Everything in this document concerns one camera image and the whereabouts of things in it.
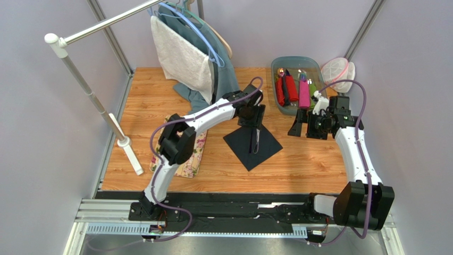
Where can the white mesh laundry bag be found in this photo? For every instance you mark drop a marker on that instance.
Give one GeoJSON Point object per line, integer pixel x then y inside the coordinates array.
{"type": "Point", "coordinates": [339, 69]}

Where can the silver table knife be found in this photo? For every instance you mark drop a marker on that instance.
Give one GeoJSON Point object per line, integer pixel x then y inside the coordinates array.
{"type": "Point", "coordinates": [255, 144]}

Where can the green napkin roll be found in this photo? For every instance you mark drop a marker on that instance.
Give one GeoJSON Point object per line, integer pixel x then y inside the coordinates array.
{"type": "Point", "coordinates": [312, 90]}

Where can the floral tray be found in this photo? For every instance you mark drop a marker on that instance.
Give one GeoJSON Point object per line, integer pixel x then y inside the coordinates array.
{"type": "Point", "coordinates": [193, 155]}

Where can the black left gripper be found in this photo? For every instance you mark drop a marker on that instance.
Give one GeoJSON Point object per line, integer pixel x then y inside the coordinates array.
{"type": "Point", "coordinates": [257, 121]}

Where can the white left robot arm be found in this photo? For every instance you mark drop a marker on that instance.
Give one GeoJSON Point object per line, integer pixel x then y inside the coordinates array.
{"type": "Point", "coordinates": [155, 193]}

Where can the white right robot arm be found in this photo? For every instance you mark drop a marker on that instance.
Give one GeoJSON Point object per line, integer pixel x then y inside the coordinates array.
{"type": "Point", "coordinates": [364, 202]}

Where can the teal hanging garment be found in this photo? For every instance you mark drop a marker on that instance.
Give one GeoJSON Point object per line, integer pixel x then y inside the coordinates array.
{"type": "Point", "coordinates": [224, 77]}

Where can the pink napkin roll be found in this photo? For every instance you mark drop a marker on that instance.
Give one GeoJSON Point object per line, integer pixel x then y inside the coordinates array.
{"type": "Point", "coordinates": [304, 101]}

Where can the wooden clothes hanger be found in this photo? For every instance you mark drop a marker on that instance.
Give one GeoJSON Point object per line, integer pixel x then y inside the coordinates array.
{"type": "Point", "coordinates": [222, 40]}

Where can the white towel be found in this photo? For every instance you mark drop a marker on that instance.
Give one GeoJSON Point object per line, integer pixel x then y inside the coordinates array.
{"type": "Point", "coordinates": [182, 61]}

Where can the black paper napkin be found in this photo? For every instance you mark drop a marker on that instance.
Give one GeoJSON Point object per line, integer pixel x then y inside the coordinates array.
{"type": "Point", "coordinates": [238, 141]}

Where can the red napkin roll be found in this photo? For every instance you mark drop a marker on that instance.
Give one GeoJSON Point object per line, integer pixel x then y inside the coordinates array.
{"type": "Point", "coordinates": [286, 91]}

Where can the blue clothes hanger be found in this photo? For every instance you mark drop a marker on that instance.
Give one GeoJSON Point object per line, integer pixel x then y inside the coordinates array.
{"type": "Point", "coordinates": [179, 14]}

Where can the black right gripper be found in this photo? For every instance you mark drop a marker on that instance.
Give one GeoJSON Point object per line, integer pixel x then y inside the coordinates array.
{"type": "Point", "coordinates": [308, 122]}

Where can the grey plastic bin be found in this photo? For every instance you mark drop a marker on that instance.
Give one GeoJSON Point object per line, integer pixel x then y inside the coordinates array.
{"type": "Point", "coordinates": [295, 66]}

